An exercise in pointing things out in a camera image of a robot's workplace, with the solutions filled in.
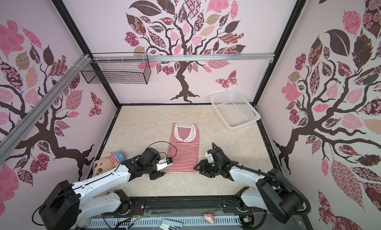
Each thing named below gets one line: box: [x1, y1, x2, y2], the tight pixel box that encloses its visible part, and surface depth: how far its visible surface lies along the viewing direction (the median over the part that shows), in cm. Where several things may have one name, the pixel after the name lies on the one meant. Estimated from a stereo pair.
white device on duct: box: [159, 218, 184, 230], surface depth 68 cm
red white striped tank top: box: [164, 122, 200, 173], surface depth 96 cm
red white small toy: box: [203, 213, 216, 225], surface depth 68 cm
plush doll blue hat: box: [92, 151, 127, 175], surface depth 83 cm
